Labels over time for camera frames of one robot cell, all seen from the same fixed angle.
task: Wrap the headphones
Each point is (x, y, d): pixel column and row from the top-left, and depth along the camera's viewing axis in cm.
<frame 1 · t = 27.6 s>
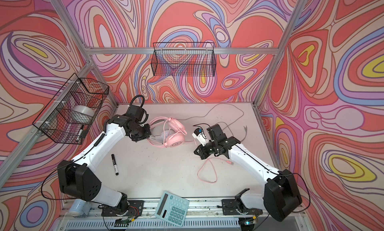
left hand: (151, 134, 83), fingers closed
right hand: (197, 155, 79), fingers closed
pink headphones: (176, 135, 74), point 26 cm above the table
white headphones: (160, 138, 95), point 6 cm above the table

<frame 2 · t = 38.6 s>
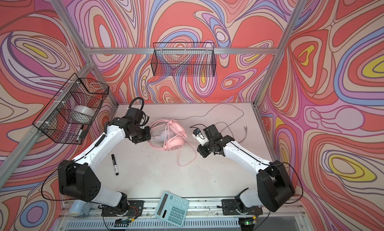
left hand: (152, 136, 84), fingers closed
right hand: (201, 151, 85), fingers closed
the named things where they were.

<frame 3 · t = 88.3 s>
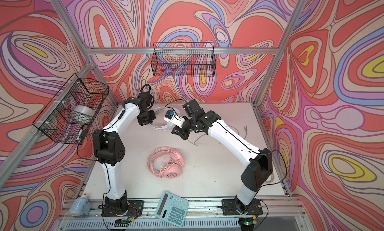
left hand: (153, 120, 94), fingers closed
right hand: (175, 133, 75), fingers closed
pink headphones: (172, 167, 79), point 11 cm above the table
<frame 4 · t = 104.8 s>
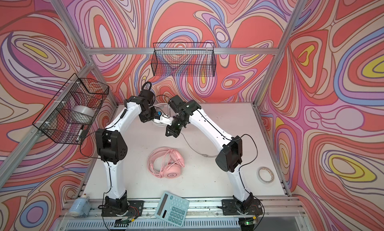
left hand: (155, 116, 95), fingers closed
right hand: (170, 136, 78), fingers closed
